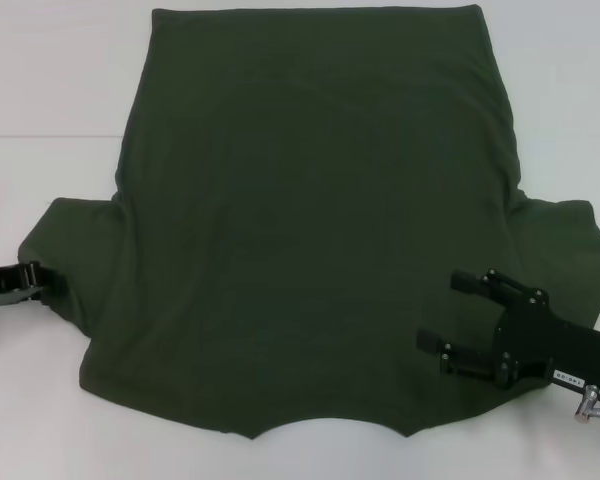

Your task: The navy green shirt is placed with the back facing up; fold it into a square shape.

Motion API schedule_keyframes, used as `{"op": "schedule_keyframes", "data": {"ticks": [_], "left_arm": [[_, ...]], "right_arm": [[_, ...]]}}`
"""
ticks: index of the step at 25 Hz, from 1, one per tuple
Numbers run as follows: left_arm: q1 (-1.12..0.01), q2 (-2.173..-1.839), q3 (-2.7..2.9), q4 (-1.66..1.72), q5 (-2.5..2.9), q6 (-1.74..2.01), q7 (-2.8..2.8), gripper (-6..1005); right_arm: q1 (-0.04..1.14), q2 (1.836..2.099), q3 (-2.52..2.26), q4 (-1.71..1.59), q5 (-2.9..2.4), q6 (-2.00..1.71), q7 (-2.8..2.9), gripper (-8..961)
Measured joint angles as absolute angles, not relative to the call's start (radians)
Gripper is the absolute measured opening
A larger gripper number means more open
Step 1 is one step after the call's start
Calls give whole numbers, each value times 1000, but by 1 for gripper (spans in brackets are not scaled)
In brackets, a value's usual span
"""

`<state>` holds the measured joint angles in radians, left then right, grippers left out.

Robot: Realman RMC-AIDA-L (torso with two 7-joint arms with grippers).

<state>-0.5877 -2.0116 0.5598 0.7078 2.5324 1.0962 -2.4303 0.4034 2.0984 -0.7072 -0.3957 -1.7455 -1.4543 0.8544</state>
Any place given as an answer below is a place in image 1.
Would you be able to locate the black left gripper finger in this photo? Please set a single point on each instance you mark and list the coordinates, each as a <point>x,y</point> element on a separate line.
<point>5,277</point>
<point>41,295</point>

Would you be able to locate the silver right wrist connector plug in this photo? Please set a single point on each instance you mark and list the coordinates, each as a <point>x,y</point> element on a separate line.
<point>587,397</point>

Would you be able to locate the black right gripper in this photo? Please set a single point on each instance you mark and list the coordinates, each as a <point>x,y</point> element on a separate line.
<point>555,350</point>

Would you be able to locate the dark green t-shirt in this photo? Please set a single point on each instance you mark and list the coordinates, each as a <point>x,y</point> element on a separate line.
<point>305,200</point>

